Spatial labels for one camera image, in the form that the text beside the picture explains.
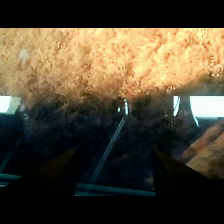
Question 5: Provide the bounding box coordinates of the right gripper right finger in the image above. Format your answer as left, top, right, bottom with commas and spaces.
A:
151, 146, 224, 197

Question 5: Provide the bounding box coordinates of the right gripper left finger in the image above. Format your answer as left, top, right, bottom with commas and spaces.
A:
0, 147, 79, 197

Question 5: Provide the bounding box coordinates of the pink shirt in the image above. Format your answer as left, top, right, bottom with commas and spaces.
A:
0, 27, 224, 181

